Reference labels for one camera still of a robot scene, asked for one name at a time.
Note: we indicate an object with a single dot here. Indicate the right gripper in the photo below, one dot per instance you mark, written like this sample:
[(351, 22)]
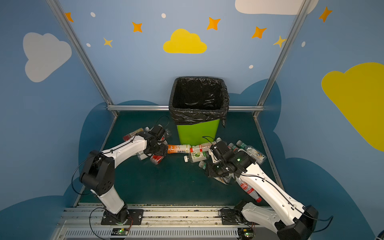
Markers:
[(214, 169)]

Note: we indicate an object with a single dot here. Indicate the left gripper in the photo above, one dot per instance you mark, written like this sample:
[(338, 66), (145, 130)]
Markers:
[(162, 148)]

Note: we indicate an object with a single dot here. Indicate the clear bottle green cap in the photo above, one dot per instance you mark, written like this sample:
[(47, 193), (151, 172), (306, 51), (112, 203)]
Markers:
[(222, 179)]

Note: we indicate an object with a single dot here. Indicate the clear lime juice bottle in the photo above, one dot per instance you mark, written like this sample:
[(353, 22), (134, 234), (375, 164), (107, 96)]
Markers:
[(196, 157)]

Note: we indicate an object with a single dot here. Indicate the white bottle red cap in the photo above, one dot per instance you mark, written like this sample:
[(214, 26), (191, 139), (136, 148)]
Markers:
[(203, 147)]

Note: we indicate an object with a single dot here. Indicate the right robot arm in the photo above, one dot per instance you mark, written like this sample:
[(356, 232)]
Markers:
[(288, 218)]

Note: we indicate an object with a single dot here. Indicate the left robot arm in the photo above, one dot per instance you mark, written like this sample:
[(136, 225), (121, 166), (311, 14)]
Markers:
[(99, 172)]

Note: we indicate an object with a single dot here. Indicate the green plastic bin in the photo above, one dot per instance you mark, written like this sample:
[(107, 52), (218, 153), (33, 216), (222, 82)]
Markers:
[(198, 133)]

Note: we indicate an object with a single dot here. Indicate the black bin liner bag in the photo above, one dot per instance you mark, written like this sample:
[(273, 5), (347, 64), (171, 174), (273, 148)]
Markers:
[(196, 100)]

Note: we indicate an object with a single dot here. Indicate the small red yellow tea bottle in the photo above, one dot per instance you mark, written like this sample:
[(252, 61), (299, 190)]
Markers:
[(156, 159)]

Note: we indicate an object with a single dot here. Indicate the orange juice bottle back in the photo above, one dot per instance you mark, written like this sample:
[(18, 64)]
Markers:
[(179, 149)]

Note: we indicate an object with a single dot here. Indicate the red gold energy drink bottle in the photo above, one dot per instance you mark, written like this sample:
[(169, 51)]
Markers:
[(134, 133)]

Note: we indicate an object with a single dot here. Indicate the clear bottle colourful label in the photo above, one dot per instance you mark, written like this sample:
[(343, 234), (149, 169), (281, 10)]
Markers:
[(254, 153)]

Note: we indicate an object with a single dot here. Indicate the white bottle red logo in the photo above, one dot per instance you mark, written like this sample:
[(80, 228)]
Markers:
[(249, 190)]

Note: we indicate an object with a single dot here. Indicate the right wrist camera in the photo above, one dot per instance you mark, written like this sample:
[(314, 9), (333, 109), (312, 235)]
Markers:
[(212, 153)]

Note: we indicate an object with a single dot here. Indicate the aluminium back frame rail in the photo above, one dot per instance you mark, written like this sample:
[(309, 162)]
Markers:
[(166, 108)]

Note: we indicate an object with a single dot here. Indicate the aluminium left frame post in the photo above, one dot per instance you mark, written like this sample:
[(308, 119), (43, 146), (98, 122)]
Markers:
[(60, 15)]

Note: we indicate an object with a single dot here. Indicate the aluminium frame post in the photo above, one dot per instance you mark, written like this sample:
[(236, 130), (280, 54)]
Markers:
[(60, 15), (294, 30)]

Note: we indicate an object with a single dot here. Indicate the aluminium right frame post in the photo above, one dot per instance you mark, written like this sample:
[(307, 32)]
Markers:
[(294, 30)]

